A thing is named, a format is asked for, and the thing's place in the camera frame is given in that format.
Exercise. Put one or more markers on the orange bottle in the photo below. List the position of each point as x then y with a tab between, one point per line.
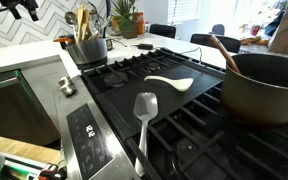
140	21

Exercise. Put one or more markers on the dark cooking pot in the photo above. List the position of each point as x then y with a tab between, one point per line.
259	94

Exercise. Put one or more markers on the silver metal spatula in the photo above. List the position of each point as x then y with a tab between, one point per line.
145	109

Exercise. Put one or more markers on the black stove control panel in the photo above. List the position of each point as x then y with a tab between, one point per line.
89	145

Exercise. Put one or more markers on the black dining chair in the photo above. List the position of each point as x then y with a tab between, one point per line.
231	44
163	30

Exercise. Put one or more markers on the black flat griddle plate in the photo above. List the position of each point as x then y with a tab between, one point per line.
118	103

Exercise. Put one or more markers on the silver stove knob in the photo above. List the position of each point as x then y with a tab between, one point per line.
67	87

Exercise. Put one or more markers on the wooden utensils in crock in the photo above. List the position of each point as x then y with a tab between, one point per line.
82	22

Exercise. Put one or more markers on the stainless dishwasher front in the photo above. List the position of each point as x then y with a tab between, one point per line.
22	116

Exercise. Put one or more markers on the black gas stove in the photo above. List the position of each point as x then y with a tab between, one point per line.
199	141

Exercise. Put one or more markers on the black power adapter with cable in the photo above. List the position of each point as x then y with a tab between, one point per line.
144	46

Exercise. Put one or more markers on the potted green plant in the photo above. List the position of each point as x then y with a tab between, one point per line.
124	10

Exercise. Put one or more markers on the wooden spoon in pot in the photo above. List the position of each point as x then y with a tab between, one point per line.
224	52

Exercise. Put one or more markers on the grey utensil holder crock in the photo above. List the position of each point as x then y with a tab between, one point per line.
88	54

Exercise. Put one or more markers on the white plastic rice spoon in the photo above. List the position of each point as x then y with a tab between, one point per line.
180	84

